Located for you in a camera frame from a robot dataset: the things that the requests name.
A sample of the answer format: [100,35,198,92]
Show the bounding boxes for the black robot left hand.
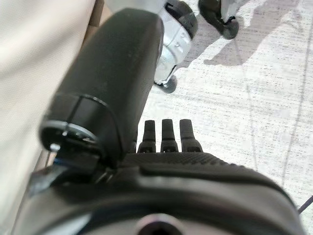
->
[12,7,304,235]

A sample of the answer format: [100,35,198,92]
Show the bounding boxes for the beige bed blanket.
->
[0,0,103,235]

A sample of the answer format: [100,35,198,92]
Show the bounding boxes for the robot left leg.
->
[153,0,199,94]

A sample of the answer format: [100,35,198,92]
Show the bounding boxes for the robot leg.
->
[198,0,240,40]
[153,0,199,94]

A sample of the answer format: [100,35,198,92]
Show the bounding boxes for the robot right leg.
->
[198,0,240,40]

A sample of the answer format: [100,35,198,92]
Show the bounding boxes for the grey patterned rug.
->
[140,0,313,213]

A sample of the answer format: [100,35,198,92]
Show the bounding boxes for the tan bed frame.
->
[84,0,113,29]

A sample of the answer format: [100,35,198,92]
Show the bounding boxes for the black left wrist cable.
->
[297,194,313,213]

